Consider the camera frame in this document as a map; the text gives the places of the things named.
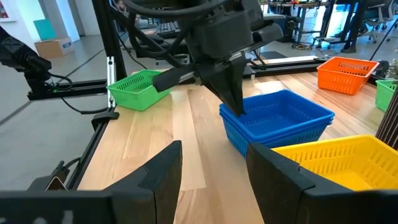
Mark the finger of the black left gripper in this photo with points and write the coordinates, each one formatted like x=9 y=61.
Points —
x=228 y=84
x=171 y=80

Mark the orange plastic basket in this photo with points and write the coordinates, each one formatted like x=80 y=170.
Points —
x=345 y=77

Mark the desk with black legs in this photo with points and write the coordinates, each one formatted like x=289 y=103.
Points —
x=298 y=4

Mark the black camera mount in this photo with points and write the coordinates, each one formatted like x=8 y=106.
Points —
x=18 y=53

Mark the yellow plastic basket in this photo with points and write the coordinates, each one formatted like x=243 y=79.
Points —
x=357 y=168

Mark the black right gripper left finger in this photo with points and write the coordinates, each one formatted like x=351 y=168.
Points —
x=124 y=205

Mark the teal board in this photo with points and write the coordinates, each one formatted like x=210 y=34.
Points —
x=45 y=29

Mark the silver aluminium bracket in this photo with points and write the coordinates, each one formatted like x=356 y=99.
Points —
x=111 y=81

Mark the green plastic basket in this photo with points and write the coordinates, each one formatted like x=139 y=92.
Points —
x=385 y=95
x=133 y=93

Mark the black office chair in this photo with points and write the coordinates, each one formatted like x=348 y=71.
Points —
x=376 y=14

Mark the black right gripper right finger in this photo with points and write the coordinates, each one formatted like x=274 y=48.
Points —
x=295 y=202

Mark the black keyboard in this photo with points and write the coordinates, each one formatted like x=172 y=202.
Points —
x=168 y=29

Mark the cardboard box with label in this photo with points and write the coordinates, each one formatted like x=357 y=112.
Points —
x=53 y=48

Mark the blue plastic basket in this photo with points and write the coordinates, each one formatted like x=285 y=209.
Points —
x=295 y=142
x=270 y=118
x=311 y=130

